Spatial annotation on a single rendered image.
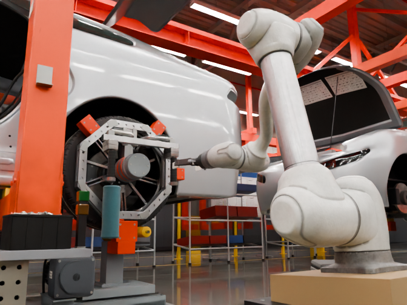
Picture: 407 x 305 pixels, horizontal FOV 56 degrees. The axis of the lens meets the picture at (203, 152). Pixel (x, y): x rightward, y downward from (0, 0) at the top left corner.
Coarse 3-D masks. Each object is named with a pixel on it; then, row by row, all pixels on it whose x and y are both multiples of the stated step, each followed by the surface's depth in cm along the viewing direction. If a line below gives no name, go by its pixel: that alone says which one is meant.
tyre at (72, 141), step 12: (96, 120) 214; (132, 120) 225; (72, 144) 204; (72, 156) 202; (72, 168) 201; (72, 180) 200; (72, 192) 199; (72, 204) 200; (96, 216) 204; (96, 228) 216
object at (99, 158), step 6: (96, 156) 228; (102, 156) 230; (96, 162) 227; (102, 162) 229; (96, 168) 226; (102, 168) 226; (96, 174) 226; (102, 174) 223; (96, 180) 225; (90, 186) 222; (96, 186) 224; (102, 186) 226; (126, 186) 234; (96, 192) 224; (102, 192) 226; (126, 192) 234
